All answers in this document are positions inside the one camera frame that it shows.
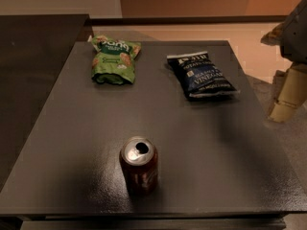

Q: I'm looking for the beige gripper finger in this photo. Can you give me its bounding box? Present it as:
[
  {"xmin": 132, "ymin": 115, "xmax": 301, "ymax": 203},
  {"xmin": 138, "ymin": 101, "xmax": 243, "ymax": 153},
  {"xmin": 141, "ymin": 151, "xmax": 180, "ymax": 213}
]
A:
[
  {"xmin": 260, "ymin": 23, "xmax": 284, "ymax": 46},
  {"xmin": 268, "ymin": 62, "xmax": 307, "ymax": 123}
]

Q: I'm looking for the red coke can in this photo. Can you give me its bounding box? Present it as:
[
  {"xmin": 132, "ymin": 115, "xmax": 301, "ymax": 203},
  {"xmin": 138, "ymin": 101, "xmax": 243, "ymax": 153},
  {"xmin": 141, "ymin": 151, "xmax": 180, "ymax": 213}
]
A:
[{"xmin": 119, "ymin": 136, "xmax": 158, "ymax": 196}]

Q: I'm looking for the green snack bag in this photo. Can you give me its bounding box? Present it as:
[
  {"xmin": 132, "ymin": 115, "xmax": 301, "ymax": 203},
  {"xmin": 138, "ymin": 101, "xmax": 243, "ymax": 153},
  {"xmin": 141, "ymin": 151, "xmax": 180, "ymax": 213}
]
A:
[{"xmin": 89, "ymin": 34, "xmax": 141, "ymax": 85}]

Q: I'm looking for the dark blue chip bag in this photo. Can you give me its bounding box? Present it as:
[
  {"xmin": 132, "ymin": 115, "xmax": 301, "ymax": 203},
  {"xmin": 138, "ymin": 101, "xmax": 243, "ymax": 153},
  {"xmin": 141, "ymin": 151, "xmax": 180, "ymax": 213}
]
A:
[{"xmin": 167, "ymin": 51, "xmax": 238, "ymax": 100}]

